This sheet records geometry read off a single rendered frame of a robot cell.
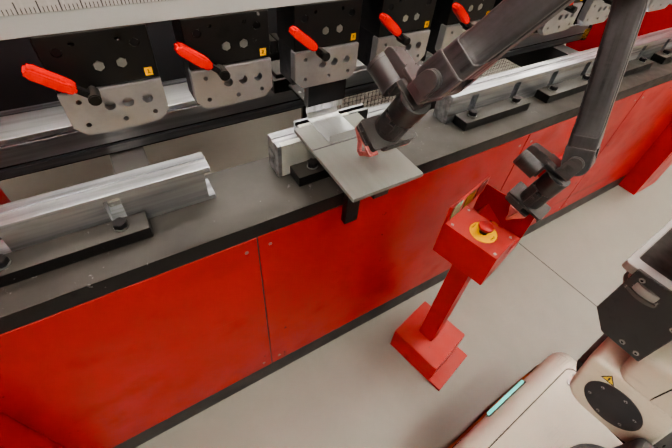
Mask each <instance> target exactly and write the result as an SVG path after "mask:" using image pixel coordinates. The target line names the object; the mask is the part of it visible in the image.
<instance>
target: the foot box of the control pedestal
mask: <svg viewBox="0 0 672 448"><path fill-rule="evenodd" d="M430 308H431V306H430V305H429V304H428V303H427V302H426V301H424V302H423V303H422V304H421V305H420V306H419V307H418V308H417V309H416V310H415V311H414V312H413V313H412V314H411V315H410V316H409V317H408V318H407V319H406V320H405V321H404V322H403V323H402V324H401V325H400V326H399V327H398V328H397V329H396V330H395V332H394V335H393V337H392V340H391V342H390V344H391V345H392V346H393V347H394V348H395V349H396V350H397V351H398V352H399V353H400V354H401V355H402V356H403V357H404V358H405V359H406V360H407V361H408V362H409V363H410V364H411V365H412V366H413V367H414V368H415V369H416V370H417V371H418V372H419V373H420V374H422V375H423V376H424V377H425V378H426V379H427V380H428V381H429V382H430V383H431V384H432V385H433V386H434V387H435V388H436V389H437V390H438V391H440V389H441V388H442V387H443V386H444V384H445V383H446V382H447V381H448V379H449V378H450V377H451V376H452V374H453V373H454V372H455V371H456V369H457V368H458V367H459V366H460V364H461V363H462V362H463V361H464V359H465V358H466V357H467V354H465V353H464V352H463V351H462V350H461V349H460V348H458V347H457V346H458V345H459V343H460V342H461V340H462V339H463V338H464V336H465V334H464V333H462V332H461V331H460V330H459V329H458V328H456V327H455V326H454V325H453V324H452V323H451V322H449V321H448V320H447V321H446V323H445V324H444V326H443V328H442V329H441V331H440V333H439V334H438V335H437V336H436V337H435V338H434V339H433V340H432V341H429V340H428V339H427V338H426V337H425V336H424V335H423V334H422V333H421V332H420V331H419V330H420V328H421V326H422V324H423V322H424V320H425V318H426V316H427V314H428V312H429V310H430Z"/></svg>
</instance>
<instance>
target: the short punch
mask: <svg viewBox="0 0 672 448"><path fill-rule="evenodd" d="M345 88H346V79H344V80H339V81H335V82H330V83H326V84H321V85H316V86H312V87H307V88H304V104H305V105H306V113H310V112H314V111H318V110H322V109H326V108H330V107H334V106H338V105H342V99H344V98H345Z"/></svg>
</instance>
